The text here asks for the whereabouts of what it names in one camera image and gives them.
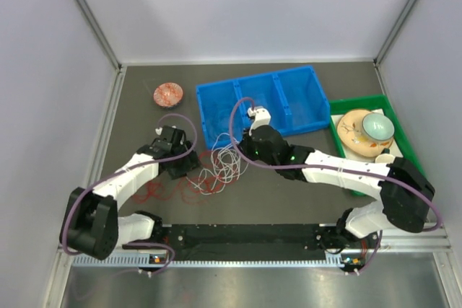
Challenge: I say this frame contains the red wire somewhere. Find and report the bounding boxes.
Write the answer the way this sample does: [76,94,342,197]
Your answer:
[133,149,243,208]

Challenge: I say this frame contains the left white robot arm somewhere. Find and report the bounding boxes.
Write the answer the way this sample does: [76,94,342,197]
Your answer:
[59,126,199,260]

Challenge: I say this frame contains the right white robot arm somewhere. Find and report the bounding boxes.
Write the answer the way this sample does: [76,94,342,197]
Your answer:
[235,126,435,247]

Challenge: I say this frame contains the red patterned small plate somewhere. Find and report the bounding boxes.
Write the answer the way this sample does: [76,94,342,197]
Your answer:
[153,82,184,109]

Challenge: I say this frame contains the blue three-compartment bin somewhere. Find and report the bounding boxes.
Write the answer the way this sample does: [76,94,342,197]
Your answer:
[196,66,331,149]

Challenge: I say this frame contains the green plastic tray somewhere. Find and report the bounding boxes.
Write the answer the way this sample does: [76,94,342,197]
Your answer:
[330,94,424,173]

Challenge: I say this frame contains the tan patterned plate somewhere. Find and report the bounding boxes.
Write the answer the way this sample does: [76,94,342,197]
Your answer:
[336,109,395,158]

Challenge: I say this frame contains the light green bowl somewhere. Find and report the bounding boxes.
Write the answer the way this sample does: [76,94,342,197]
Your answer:
[362,112,395,141]

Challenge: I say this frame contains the white cup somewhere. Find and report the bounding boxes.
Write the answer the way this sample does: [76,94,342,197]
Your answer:
[375,153,396,164]

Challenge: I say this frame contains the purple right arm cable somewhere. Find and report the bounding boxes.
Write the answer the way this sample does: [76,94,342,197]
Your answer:
[229,97,443,276]

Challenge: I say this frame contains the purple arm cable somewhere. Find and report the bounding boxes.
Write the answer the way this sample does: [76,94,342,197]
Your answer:
[229,97,443,276]
[58,113,199,276]

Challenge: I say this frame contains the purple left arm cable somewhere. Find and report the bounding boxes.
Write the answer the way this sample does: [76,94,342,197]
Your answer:
[58,113,199,276]

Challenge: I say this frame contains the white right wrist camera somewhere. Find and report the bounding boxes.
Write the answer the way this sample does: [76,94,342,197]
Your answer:
[247,107,271,135]

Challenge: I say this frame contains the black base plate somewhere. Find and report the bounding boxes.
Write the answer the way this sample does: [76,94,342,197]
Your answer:
[123,224,378,262]

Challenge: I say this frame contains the aluminium frame left post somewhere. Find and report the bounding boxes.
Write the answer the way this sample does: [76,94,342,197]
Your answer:
[74,0,122,71]

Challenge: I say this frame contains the aluminium frame post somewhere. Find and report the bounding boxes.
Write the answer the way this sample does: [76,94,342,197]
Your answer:
[74,0,122,71]
[373,0,419,68]

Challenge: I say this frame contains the grey slotted cable duct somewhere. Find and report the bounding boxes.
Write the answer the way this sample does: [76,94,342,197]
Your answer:
[71,252,349,268]

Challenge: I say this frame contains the aluminium frame right post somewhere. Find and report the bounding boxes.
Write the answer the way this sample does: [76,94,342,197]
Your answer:
[373,0,419,68]

